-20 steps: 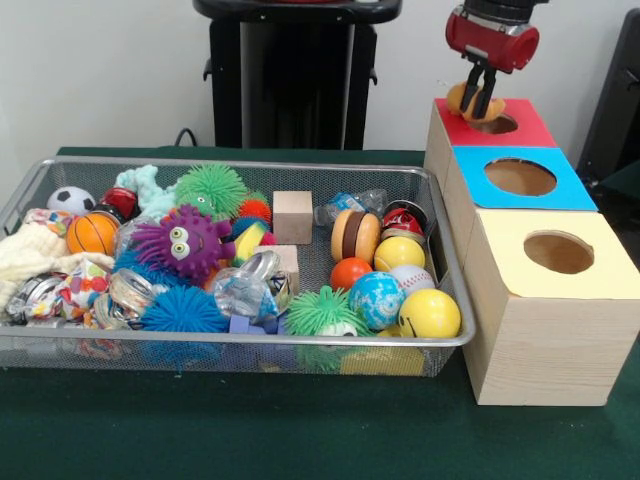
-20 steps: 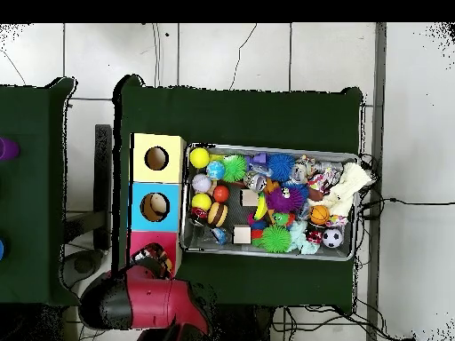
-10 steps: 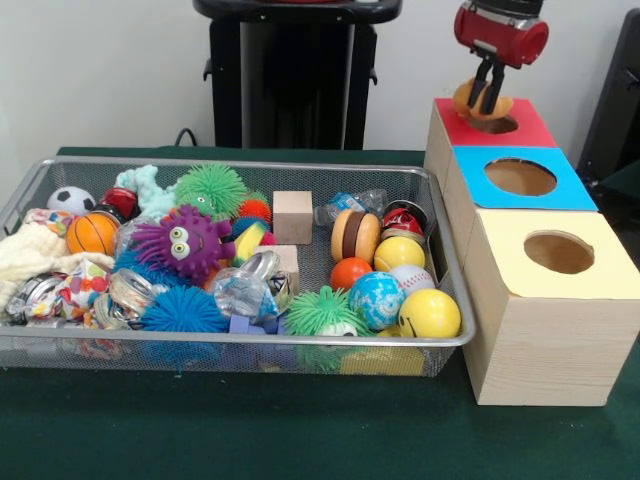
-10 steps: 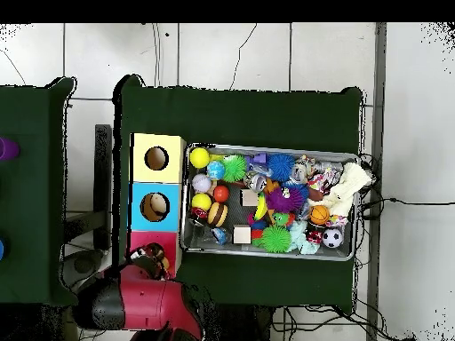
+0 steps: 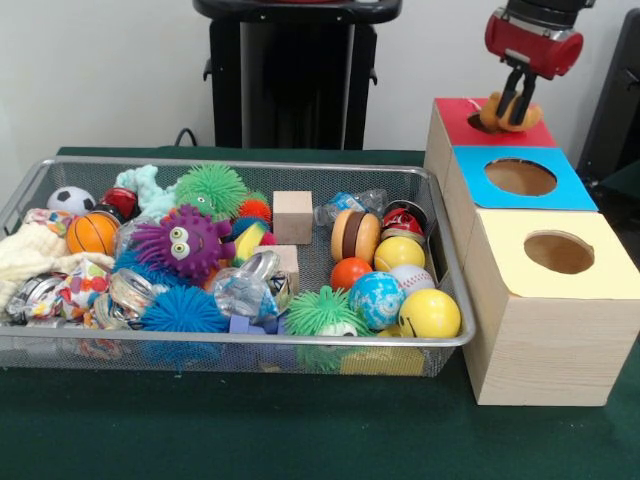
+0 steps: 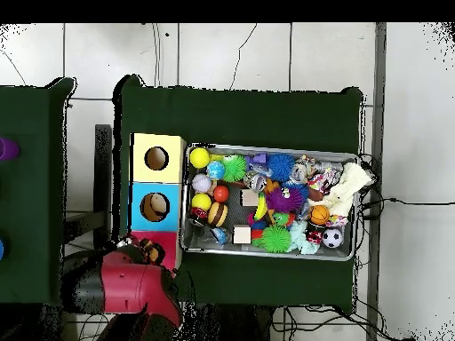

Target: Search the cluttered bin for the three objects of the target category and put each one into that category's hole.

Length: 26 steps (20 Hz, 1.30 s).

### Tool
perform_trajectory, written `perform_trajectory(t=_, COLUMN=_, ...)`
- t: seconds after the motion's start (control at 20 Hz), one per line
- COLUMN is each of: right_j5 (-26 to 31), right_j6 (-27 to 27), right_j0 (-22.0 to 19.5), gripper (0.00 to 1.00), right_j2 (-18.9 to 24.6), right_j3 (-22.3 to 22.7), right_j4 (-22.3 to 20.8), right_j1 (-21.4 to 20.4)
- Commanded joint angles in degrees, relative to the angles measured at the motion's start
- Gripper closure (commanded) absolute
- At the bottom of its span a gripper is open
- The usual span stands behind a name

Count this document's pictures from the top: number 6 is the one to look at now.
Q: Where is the beige rounded object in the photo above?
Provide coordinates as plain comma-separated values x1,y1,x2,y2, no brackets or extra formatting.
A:
149,194,170,217

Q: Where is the black power cable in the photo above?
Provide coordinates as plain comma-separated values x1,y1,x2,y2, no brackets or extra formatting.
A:
356,196,455,219

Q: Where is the dark green tablecloth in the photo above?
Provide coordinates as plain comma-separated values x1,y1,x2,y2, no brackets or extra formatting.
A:
0,76,84,307
112,75,363,309

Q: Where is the silver wire mesh bin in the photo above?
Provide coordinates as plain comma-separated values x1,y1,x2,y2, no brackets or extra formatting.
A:
180,142,362,262

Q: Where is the plain orange ball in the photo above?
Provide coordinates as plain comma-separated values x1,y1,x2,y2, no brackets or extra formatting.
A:
212,185,230,203

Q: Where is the globe print ball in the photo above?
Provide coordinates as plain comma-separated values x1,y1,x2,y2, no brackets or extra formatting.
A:
206,160,227,181

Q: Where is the toy hamburger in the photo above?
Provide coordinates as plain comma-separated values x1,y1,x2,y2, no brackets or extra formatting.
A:
207,202,229,227

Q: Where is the orange toy basketball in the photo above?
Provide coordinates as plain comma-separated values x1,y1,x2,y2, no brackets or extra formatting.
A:
308,204,331,226

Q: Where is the white toy baseball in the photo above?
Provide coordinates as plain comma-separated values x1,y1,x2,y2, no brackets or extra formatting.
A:
191,172,213,194

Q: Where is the yellow ball with seam lines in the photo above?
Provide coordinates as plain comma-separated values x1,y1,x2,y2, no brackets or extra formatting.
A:
191,192,212,212

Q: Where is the black upright panel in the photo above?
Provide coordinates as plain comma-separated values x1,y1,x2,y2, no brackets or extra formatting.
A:
93,123,113,250

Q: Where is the purple spiky rubber toy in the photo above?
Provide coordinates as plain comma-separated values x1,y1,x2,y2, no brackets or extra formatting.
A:
265,186,307,214

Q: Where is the plain yellow ball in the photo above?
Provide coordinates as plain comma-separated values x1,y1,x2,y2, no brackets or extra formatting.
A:
188,147,211,169

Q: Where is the wooden box with three holes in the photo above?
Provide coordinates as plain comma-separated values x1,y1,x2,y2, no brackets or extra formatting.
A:
125,132,188,280

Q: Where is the purple cup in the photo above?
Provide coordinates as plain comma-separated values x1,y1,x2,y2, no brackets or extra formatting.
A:
0,137,21,162

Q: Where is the plain wooden cube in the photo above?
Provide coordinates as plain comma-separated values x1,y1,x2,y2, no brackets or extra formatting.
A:
240,188,259,208
232,226,252,245

